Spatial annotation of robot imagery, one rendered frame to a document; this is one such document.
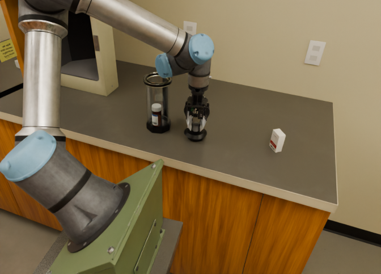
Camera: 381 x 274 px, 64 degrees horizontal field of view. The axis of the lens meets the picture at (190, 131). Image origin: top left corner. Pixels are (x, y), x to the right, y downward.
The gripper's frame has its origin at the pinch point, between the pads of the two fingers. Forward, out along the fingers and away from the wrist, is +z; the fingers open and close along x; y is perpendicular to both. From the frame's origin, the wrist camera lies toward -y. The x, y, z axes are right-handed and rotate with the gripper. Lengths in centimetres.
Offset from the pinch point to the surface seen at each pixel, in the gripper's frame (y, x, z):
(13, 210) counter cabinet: -16, -109, 85
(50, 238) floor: -8, -85, 99
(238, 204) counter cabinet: 18.7, 18.9, 21.4
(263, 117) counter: -19.2, 29.6, 5.0
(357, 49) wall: -40, 69, -22
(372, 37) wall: -39, 73, -28
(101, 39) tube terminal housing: -28, -44, -22
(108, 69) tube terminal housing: -30, -44, -7
